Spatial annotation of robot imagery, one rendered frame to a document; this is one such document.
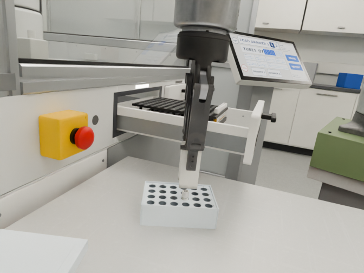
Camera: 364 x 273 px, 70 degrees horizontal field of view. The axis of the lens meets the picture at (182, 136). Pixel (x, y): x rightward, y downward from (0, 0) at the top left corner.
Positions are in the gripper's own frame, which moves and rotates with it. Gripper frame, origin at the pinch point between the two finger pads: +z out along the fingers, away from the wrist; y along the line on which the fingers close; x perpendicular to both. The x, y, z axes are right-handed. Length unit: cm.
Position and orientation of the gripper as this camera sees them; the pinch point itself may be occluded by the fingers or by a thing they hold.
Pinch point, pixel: (189, 164)
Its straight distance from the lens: 43.1
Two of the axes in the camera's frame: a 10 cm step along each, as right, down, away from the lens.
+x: -9.9, -0.8, -0.8
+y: -0.6, -2.9, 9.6
